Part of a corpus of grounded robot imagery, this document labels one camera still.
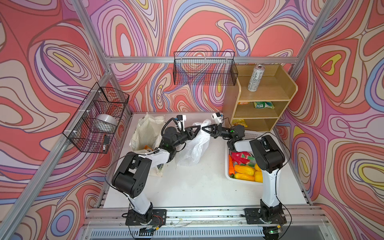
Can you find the white plastic grocery bag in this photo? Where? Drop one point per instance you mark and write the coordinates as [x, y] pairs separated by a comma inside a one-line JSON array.
[[194, 150]]

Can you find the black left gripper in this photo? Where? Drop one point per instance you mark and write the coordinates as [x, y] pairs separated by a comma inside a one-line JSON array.
[[188, 133]]

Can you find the green snack packet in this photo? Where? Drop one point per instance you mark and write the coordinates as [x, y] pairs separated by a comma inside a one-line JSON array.
[[263, 105]]

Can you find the black wire basket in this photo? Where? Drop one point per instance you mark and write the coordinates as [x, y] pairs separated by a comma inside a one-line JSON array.
[[81, 131], [205, 68]]

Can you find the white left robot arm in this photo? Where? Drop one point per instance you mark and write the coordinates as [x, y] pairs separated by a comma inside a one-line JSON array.
[[131, 176]]

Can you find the yellow squash lower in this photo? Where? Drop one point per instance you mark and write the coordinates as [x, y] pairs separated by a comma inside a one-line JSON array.
[[244, 177]]

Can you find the yellow snack packet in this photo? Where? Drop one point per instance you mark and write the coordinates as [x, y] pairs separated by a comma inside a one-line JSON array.
[[239, 122]]

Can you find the yellow squash upper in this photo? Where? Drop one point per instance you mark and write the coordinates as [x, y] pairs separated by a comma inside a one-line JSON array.
[[244, 170]]

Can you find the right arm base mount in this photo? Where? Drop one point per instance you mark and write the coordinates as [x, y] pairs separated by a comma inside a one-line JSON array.
[[265, 215]]

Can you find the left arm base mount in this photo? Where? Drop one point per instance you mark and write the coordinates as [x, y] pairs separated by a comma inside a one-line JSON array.
[[155, 217]]

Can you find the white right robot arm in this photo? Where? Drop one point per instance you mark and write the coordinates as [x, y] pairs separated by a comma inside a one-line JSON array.
[[268, 155]]

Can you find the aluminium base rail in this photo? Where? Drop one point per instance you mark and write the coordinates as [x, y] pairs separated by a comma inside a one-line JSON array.
[[187, 217]]

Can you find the white plastic produce basket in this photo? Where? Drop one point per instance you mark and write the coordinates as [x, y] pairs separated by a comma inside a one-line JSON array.
[[248, 135]]

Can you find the yellow lemon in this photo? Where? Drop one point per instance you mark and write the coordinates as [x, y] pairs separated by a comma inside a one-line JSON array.
[[258, 176], [257, 168]]

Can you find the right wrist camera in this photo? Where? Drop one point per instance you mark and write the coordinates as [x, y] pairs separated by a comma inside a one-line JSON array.
[[218, 118]]

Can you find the yellow lemon lower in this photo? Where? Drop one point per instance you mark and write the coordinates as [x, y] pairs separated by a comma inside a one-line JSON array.
[[258, 176]]

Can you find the silver tape roll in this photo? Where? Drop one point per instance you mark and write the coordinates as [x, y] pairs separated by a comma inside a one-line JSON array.
[[106, 123]]

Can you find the yellow lemon upper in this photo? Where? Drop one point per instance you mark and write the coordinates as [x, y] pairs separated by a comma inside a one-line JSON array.
[[257, 168]]

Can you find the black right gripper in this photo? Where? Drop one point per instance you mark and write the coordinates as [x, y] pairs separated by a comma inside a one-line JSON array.
[[213, 133]]

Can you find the yellow squash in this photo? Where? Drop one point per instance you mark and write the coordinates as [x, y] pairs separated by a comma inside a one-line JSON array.
[[244, 170], [244, 177]]

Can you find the black wire basket back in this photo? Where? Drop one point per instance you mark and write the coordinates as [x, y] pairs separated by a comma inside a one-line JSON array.
[[205, 68]]

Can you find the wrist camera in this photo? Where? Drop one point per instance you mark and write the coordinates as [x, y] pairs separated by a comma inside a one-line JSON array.
[[180, 119], [218, 118]]

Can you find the cream canvas tote bag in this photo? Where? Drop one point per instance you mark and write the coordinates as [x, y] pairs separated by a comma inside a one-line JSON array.
[[147, 132]]

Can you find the pink dragon fruit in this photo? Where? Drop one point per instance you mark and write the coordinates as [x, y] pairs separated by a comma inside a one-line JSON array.
[[243, 158]]

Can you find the orange carrot left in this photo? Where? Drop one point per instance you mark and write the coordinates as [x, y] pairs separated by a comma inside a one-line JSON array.
[[231, 167]]

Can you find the black wire basket left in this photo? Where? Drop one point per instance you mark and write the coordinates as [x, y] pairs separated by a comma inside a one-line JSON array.
[[81, 131]]

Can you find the wooden shelf unit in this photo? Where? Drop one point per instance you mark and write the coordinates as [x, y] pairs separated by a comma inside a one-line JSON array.
[[276, 86]]

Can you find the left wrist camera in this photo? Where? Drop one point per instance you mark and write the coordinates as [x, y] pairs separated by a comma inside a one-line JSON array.
[[180, 119]]

